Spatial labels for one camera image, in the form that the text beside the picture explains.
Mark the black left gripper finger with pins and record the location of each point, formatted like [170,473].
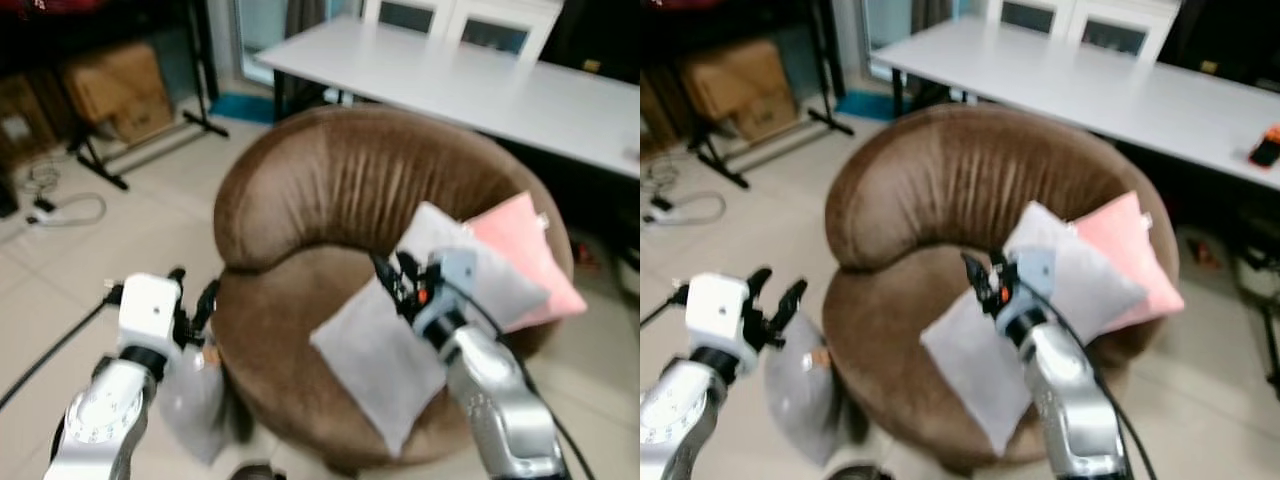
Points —
[208,298]
[759,280]
[792,298]
[178,275]

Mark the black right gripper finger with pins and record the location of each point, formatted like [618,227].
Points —
[384,274]
[408,262]
[998,260]
[974,272]

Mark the large grey square pillow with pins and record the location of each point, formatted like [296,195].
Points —
[975,355]
[370,350]

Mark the small grey pillow with tag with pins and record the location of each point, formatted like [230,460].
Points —
[800,395]
[195,405]

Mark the round brown velvet sofa chair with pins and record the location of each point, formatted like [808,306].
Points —
[950,180]
[340,180]

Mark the pink square pillow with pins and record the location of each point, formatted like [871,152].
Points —
[527,245]
[1130,245]

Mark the long white table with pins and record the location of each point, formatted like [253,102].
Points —
[450,82]
[1070,85]

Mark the brown cardboard box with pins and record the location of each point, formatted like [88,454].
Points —
[740,88]
[120,90]

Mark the black metal rack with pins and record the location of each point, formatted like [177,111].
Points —
[199,80]
[826,80]

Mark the white cabinet with glass doors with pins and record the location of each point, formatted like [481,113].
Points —
[1125,20]
[505,20]

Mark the orange and black device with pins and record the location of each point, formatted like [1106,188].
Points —
[1266,148]

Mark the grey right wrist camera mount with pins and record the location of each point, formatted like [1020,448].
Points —
[1035,278]
[455,280]

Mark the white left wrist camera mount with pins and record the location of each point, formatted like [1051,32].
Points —
[716,308]
[148,308]

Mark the black chair frame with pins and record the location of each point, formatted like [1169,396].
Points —
[1262,290]

